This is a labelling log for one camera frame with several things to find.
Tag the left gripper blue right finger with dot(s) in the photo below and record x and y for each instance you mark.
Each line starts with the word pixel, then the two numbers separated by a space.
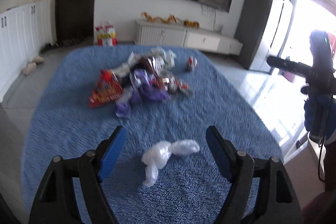
pixel 276 200

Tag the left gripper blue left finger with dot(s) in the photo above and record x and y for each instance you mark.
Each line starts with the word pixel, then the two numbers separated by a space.
pixel 55 200

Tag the clear plastic bag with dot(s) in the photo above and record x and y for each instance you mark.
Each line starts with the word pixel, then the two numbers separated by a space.
pixel 158 155

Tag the red snack bag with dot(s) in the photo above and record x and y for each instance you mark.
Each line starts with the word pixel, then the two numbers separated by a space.
pixel 107 89

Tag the purple snack wrapper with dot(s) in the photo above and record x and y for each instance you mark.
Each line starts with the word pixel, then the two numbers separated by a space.
pixel 142 88

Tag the white green printed bag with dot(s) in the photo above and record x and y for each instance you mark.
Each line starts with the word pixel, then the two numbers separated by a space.
pixel 132 62

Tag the dark brown snack bag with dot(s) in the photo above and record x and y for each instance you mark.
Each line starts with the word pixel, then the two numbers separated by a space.
pixel 162 79

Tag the blue gloved right hand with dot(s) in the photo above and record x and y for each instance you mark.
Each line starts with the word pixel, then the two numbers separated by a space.
pixel 319 116

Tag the dark tall cabinet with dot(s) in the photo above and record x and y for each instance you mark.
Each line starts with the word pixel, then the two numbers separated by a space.
pixel 250 29

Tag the blue fluffy rug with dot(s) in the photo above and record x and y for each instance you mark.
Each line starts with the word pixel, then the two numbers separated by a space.
pixel 189 189

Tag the small red can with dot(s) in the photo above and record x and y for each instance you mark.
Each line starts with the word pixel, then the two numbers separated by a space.
pixel 191 64

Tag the golden tiger figurine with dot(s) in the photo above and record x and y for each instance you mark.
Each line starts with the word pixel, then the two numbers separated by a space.
pixel 191 24

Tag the golden dragon figurine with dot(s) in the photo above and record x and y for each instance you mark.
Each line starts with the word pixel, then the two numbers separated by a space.
pixel 168 20

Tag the dark doormat with shoes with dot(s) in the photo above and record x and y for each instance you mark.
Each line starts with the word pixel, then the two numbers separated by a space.
pixel 66 44

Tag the red white shopping bag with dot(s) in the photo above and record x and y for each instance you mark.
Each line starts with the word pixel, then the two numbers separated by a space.
pixel 106 35

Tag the white tv cabinet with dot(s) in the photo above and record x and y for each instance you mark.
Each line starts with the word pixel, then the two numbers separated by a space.
pixel 159 34

